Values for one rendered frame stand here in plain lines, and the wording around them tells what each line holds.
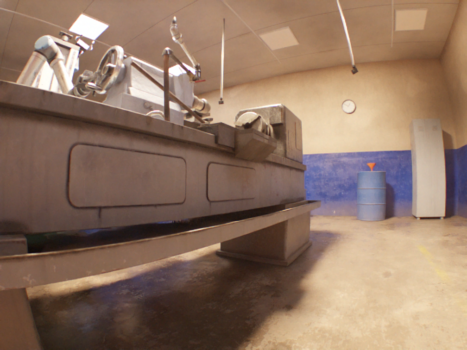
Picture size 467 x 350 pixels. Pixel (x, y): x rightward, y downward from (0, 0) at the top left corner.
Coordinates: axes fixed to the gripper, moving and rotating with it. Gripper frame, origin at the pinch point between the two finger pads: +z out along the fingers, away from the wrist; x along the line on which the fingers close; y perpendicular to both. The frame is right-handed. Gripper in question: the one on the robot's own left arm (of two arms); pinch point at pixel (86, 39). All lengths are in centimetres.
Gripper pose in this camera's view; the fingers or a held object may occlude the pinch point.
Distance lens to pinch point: 237.1
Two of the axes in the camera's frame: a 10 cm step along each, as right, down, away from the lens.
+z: 8.3, -2.1, -5.2
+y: 0.6, -8.9, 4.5
